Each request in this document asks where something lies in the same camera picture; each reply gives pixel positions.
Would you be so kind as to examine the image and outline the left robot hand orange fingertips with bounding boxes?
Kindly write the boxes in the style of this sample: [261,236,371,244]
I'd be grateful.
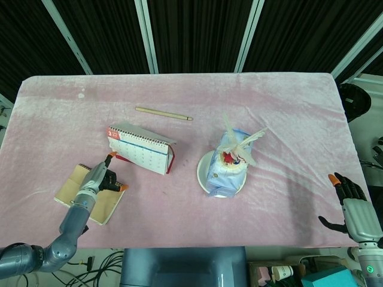
[78,151,130,196]

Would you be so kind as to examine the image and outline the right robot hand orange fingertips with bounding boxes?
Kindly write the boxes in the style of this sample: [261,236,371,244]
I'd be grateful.
[318,172,383,242]

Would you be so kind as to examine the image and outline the red spiral desk calendar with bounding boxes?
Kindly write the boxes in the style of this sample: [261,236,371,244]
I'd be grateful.
[107,122,177,176]

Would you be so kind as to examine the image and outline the brown spiral notebook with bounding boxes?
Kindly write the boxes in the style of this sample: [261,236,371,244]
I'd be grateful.
[53,163,126,225]

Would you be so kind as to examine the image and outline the teal box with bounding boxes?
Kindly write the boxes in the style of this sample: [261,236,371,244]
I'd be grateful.
[300,265,357,287]

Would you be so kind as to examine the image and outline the pink velvet tablecloth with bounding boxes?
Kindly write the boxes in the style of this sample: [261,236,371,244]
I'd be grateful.
[0,72,361,249]

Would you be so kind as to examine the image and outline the white paper cup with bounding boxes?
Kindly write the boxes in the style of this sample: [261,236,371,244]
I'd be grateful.
[271,264,296,282]

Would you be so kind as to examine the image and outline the white round plate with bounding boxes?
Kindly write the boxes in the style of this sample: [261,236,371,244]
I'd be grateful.
[196,150,248,199]

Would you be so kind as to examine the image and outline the black round device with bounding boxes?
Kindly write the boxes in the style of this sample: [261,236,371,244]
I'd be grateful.
[339,83,372,122]

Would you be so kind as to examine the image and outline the dark grey robot torso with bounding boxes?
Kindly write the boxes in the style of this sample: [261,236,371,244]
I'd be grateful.
[119,246,248,287]

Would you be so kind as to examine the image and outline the light blue tissue pack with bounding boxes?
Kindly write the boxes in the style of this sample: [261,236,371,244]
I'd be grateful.
[205,128,255,198]

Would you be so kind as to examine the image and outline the white feather shuttlecock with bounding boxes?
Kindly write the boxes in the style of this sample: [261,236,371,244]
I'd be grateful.
[220,112,268,167]

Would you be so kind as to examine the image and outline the black curtain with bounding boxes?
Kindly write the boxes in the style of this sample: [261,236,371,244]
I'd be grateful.
[0,0,383,102]

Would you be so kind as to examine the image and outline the black cable bundle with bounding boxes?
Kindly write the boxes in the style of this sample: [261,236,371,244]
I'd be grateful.
[67,249,125,287]

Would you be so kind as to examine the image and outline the white frame post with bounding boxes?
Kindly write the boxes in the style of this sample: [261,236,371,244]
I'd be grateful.
[41,0,93,75]
[233,0,266,74]
[330,11,383,79]
[133,0,159,75]

